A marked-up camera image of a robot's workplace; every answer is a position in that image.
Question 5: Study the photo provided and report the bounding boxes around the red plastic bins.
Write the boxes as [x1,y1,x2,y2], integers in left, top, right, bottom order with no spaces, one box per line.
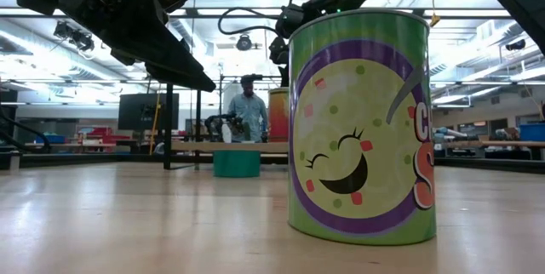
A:
[76,127,131,146]

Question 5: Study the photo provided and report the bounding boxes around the small blue tray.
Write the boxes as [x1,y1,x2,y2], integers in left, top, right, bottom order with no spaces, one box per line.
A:
[33,133,67,145]

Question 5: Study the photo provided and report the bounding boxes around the thick black cable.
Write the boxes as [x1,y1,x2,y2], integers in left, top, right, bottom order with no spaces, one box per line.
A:
[0,103,51,154]

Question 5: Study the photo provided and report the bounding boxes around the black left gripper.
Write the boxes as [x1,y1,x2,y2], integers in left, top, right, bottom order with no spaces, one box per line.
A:
[16,0,217,94]

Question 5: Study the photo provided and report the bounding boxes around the black table edge rail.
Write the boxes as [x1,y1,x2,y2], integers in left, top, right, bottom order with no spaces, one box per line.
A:
[0,151,545,176]

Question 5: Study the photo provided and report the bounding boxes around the black frame wooden shelf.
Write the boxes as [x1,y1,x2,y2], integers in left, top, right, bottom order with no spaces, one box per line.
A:
[163,82,290,171]

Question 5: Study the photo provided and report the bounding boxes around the black round ceiling camera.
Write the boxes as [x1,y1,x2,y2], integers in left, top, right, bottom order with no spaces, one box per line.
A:
[235,33,254,53]

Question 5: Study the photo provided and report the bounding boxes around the red orange corn can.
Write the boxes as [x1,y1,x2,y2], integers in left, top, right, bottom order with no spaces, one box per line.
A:
[267,87,291,144]

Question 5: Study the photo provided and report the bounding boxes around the background wooden table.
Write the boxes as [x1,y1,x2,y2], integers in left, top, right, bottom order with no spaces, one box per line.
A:
[438,140,545,150]

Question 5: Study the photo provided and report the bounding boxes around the black rail camera cluster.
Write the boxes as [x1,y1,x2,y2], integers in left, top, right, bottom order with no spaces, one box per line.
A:
[53,19,95,60]

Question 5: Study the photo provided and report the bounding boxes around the black ceiling device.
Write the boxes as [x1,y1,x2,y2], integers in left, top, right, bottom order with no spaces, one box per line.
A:
[505,38,527,52]

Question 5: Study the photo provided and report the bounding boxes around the blue plastic bin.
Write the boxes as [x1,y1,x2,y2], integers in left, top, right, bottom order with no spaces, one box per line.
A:
[519,123,545,142]

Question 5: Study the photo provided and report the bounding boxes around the short teal can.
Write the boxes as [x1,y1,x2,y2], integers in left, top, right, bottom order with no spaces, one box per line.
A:
[212,150,261,179]

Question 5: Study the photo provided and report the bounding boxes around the person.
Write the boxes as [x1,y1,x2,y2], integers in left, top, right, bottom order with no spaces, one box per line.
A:
[227,78,270,144]

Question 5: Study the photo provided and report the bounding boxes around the black overhead frame bar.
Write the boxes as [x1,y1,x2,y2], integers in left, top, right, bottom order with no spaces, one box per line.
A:
[0,7,545,20]

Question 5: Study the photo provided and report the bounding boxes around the green chicken soup can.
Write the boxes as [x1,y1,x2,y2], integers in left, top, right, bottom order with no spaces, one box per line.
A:
[287,9,437,247]

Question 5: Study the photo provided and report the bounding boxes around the black monitor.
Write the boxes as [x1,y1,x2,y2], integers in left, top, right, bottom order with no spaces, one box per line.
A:
[118,93,180,131]

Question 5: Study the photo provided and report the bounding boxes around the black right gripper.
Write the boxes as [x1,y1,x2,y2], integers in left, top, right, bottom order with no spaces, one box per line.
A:
[268,3,308,89]

